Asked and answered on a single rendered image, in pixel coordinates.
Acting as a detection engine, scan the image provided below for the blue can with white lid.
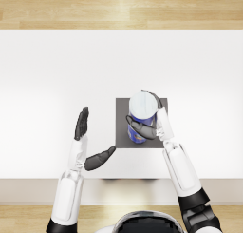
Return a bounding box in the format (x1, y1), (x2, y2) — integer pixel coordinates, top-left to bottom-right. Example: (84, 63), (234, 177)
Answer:
(126, 90), (159, 145)

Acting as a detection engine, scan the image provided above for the dark grey square mat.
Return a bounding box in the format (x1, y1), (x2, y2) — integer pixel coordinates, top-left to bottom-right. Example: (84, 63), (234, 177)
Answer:
(115, 97), (169, 149)

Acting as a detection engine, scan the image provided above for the dark round robot body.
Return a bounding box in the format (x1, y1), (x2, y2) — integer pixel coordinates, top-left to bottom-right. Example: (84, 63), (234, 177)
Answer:
(94, 210), (191, 233)

